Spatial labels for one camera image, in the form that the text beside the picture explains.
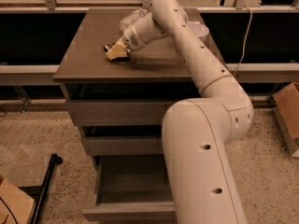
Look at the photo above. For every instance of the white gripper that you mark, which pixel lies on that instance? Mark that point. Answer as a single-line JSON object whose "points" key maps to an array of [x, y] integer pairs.
{"points": [[135, 41]]}

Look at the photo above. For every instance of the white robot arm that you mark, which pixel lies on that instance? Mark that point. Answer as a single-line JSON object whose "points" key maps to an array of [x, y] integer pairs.
{"points": [[195, 132]]}

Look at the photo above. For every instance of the grey drawer cabinet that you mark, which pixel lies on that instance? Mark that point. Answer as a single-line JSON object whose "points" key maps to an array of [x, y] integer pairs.
{"points": [[156, 72]]}

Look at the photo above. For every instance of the top grey drawer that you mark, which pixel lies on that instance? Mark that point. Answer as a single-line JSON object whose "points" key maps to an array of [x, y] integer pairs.
{"points": [[117, 113]]}

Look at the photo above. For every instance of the middle grey drawer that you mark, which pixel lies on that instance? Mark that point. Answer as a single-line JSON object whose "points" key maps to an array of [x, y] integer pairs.
{"points": [[122, 145]]}

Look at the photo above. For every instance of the open bottom grey drawer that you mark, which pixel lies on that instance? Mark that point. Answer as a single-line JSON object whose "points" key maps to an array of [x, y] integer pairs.
{"points": [[131, 188]]}

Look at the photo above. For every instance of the white ceramic bowl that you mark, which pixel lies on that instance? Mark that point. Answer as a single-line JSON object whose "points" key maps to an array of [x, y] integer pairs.
{"points": [[199, 29]]}

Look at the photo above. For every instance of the black metal stand leg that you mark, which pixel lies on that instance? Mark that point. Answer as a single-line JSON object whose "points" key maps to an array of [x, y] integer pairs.
{"points": [[54, 160]]}

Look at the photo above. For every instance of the cardboard box right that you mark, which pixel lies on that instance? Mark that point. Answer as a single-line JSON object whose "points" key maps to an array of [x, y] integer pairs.
{"points": [[287, 114]]}

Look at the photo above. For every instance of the cardboard box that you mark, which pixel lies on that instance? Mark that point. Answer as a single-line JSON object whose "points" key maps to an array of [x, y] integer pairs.
{"points": [[15, 205], [287, 114]]}

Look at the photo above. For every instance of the cardboard box bottom left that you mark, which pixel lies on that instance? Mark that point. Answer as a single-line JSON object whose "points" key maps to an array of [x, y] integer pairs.
{"points": [[15, 205]]}

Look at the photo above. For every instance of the metal window rail frame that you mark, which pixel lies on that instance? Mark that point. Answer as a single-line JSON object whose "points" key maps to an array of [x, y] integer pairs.
{"points": [[43, 74]]}

